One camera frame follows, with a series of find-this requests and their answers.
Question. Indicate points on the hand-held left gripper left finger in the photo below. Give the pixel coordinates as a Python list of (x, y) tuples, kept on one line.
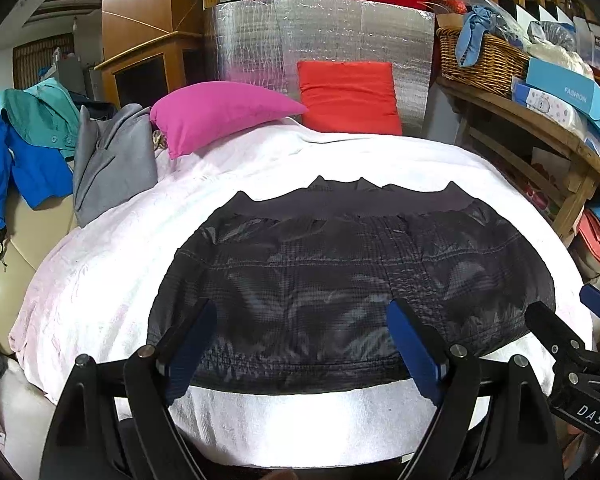
[(190, 345)]

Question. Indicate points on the clear plastic bag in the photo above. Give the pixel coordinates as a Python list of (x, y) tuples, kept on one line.
[(550, 35)]

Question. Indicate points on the cream cloth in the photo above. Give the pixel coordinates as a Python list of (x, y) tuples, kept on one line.
[(560, 57)]

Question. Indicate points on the wicker basket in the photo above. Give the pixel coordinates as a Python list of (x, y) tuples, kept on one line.
[(490, 67)]

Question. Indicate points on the white printed box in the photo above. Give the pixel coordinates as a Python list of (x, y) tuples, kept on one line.
[(550, 107)]

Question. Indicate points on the light blue cardboard box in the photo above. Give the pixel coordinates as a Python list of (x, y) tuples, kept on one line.
[(565, 87)]

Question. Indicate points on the light blue cloth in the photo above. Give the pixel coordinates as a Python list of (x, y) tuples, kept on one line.
[(467, 40)]

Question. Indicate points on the wooden lattice window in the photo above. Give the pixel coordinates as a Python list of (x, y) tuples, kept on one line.
[(35, 60)]

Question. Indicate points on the red pillow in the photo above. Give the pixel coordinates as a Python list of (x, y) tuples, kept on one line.
[(347, 97)]

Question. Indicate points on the blue jacket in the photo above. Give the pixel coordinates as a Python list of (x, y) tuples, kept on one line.
[(35, 170)]

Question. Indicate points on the beige sofa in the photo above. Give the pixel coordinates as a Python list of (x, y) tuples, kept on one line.
[(25, 270)]

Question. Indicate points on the wooden cabinet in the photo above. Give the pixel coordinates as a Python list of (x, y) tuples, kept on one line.
[(135, 10)]

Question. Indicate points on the white fleece blanket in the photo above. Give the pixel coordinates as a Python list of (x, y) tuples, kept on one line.
[(130, 270)]

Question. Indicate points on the grey garment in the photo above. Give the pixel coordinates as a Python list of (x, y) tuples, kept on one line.
[(110, 170)]

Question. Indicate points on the black quilted jacket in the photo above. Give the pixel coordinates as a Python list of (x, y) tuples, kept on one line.
[(330, 285)]

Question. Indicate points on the silver foil insulation mat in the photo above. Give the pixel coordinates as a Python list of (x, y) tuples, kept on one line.
[(260, 45)]

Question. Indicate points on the pink pillow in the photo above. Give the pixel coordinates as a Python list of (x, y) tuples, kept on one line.
[(220, 115)]

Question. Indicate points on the teal shirt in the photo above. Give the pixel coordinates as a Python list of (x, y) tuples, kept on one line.
[(35, 110)]

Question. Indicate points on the wooden side table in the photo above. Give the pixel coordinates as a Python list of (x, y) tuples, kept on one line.
[(580, 160)]

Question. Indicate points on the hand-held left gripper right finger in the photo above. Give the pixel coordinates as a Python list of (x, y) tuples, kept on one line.
[(415, 355)]

